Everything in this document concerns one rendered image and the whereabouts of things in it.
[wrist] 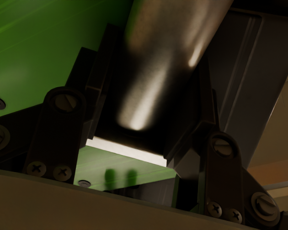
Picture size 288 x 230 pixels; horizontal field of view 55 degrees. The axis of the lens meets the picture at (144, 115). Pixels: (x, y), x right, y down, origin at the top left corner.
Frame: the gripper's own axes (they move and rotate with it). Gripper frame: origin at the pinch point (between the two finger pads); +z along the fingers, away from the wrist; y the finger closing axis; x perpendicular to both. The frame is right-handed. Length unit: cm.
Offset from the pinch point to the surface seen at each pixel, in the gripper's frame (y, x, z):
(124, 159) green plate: 1.1, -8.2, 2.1
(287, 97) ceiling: 409, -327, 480
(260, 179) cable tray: 174, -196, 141
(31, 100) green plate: -5.3, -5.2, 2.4
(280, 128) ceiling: 358, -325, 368
